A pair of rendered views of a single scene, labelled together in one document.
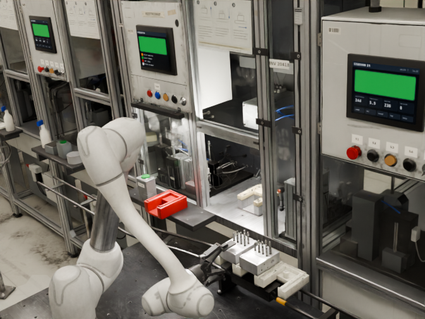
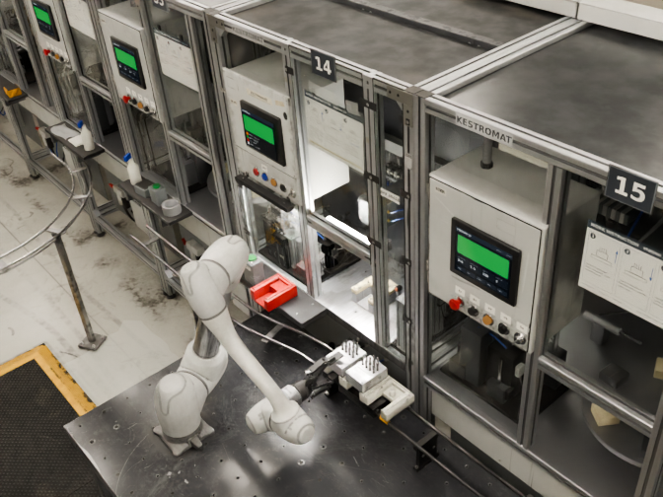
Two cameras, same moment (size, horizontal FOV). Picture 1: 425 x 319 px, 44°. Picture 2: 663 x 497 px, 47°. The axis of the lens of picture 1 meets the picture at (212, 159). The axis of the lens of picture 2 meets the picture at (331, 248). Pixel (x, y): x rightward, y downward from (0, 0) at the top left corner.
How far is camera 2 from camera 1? 1.02 m
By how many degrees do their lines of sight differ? 14
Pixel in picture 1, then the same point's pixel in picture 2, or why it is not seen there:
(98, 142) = (201, 282)
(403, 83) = (498, 262)
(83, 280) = (187, 390)
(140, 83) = (245, 158)
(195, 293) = (296, 424)
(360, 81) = (463, 246)
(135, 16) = (239, 90)
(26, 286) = (118, 334)
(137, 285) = (243, 380)
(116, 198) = (219, 331)
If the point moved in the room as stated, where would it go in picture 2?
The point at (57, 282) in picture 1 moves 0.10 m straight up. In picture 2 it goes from (162, 393) to (157, 375)
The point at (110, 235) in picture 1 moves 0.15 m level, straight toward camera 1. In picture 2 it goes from (214, 344) to (218, 372)
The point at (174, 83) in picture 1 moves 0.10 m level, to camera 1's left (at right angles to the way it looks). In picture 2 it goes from (283, 172) to (257, 173)
